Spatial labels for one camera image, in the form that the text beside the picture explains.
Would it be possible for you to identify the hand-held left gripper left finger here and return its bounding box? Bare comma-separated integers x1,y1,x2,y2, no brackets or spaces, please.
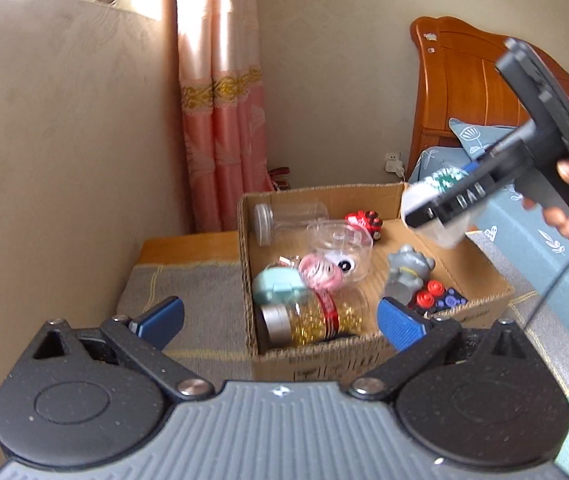
32,296,215,402

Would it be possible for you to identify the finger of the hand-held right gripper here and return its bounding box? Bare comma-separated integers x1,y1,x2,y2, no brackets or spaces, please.
404,201,446,230
464,139,513,175

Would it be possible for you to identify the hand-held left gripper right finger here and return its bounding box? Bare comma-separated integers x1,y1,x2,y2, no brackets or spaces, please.
348,297,535,402

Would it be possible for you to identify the white bottle with green label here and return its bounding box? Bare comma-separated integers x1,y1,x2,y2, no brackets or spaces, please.
400,167,475,250

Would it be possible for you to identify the grey animal figurine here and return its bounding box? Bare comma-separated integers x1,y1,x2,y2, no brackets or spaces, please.
384,245,436,308

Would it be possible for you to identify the red cube toy car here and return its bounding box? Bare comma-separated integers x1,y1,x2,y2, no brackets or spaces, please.
344,210,384,238

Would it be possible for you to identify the cardboard box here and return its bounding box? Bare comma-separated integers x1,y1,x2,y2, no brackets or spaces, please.
237,182,515,386

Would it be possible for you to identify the clear plastic box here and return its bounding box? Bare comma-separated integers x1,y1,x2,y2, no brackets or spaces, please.
307,220,374,283

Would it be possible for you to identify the jar of gold beads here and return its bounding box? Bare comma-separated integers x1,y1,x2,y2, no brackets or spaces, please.
259,287,371,348

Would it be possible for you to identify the mint green earbuds case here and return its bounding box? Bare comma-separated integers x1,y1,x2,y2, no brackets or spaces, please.
252,266,310,306

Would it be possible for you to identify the blue flower print pillow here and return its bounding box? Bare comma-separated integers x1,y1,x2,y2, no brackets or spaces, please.
448,117,520,158

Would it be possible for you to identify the black toy with coloured gears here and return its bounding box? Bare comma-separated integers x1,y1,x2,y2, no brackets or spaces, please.
407,280,467,318

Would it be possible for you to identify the checked grey and teal blanket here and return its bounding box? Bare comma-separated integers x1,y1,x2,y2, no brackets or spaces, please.
114,232,569,401

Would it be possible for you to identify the blue leaf print bedsheet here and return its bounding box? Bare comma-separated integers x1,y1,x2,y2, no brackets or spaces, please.
407,146,569,361

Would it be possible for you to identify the wooden headboard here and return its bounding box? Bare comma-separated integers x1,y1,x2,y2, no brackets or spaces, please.
409,15,569,186

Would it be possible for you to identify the clear jar with grey lid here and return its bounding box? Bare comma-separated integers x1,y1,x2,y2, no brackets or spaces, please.
253,201,330,247

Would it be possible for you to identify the dark red object on floor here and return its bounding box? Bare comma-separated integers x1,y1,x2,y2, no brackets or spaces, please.
267,166,292,192

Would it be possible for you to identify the pink patterned curtain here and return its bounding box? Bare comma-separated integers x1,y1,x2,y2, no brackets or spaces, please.
172,0,275,235

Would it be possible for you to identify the white wall socket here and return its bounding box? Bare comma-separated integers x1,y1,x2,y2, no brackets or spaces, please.
381,151,407,181

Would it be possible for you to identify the wooden bed frame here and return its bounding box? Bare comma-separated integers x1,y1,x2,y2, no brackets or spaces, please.
137,232,242,266

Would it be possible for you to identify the black cable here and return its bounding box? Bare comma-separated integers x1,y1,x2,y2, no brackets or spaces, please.
520,245,569,333

